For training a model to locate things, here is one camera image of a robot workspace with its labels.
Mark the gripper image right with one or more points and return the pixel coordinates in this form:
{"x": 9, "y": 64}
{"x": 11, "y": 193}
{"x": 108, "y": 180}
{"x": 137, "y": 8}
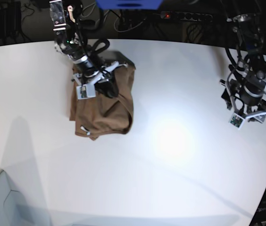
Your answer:
{"x": 242, "y": 101}

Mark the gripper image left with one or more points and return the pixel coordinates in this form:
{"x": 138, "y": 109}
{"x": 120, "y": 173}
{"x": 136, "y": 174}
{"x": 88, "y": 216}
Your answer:
{"x": 102, "y": 77}

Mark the brown t-shirt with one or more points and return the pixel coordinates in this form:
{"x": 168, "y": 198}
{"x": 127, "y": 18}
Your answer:
{"x": 101, "y": 115}

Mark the blue plastic box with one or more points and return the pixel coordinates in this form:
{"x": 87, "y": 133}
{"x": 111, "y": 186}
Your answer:
{"x": 129, "y": 4}

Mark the black power strip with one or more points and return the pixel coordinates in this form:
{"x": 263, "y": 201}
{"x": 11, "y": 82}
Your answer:
{"x": 186, "y": 16}

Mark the grey bin at corner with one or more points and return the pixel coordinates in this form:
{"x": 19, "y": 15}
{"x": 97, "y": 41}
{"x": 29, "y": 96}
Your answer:
{"x": 9, "y": 208}

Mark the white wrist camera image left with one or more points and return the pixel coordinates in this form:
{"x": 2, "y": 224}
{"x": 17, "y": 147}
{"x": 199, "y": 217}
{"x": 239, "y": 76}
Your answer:
{"x": 85, "y": 92}

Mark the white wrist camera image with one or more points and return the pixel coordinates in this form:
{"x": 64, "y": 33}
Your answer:
{"x": 85, "y": 92}
{"x": 236, "y": 120}

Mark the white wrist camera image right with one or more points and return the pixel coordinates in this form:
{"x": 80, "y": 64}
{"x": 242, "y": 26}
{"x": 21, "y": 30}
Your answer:
{"x": 236, "y": 120}

